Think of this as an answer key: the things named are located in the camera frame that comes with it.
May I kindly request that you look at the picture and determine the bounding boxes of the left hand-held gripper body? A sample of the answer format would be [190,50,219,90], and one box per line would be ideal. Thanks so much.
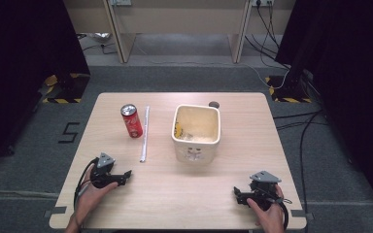
[89,152,126,189]

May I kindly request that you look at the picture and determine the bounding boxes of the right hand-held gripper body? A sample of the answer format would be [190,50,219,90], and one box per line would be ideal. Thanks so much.
[248,170,283,212]

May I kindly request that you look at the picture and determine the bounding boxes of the white paper-wrapped straw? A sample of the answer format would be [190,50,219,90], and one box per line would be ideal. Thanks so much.
[139,105,152,164]

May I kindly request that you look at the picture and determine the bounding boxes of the red soda can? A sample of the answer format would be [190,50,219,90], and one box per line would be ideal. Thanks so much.
[119,103,144,139]

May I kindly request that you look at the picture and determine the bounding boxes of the cream plastic bin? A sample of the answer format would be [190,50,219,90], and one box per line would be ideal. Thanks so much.
[170,103,222,164]

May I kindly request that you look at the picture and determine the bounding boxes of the person's left hand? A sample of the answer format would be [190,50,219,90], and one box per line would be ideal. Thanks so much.
[75,165,119,225]

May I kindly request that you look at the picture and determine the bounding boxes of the person's right hand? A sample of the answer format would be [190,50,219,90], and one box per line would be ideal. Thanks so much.
[246,183,287,233]

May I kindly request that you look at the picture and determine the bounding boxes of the grey tape strip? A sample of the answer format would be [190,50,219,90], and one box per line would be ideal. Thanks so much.
[289,209,315,222]
[43,206,68,218]

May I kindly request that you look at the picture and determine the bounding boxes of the stand base with hazard tape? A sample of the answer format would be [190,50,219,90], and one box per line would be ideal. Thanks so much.
[41,72,91,105]
[264,74,314,104]

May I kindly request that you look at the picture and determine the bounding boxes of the black curtain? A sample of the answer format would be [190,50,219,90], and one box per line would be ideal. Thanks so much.
[0,0,91,174]
[274,0,373,222]

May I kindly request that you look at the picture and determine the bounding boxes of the left hand-held gripper black cable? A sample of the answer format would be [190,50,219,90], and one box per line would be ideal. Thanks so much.
[73,156,100,212]

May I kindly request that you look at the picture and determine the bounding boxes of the hand-held gripper black cable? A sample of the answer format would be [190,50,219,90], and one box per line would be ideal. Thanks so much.
[271,196,293,231]
[73,156,100,212]

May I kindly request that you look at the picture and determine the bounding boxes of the right hand-held gripper black cable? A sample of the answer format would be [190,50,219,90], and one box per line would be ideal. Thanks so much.
[271,196,293,231]

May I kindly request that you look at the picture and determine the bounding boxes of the black floor cables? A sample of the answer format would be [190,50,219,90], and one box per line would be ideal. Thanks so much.
[272,109,329,233]

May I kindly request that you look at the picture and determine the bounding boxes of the thin black floor cable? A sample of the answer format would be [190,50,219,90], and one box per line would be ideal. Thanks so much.
[77,33,119,56]

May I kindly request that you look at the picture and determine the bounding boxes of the light wooden desk frame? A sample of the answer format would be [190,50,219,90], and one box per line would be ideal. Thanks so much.
[102,0,254,65]

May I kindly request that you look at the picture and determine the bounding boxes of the bundle of black wall cables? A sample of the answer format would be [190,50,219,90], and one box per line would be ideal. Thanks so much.
[244,4,293,71]

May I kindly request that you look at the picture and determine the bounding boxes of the wall power socket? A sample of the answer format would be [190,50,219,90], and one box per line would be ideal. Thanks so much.
[108,0,133,7]
[251,0,275,8]

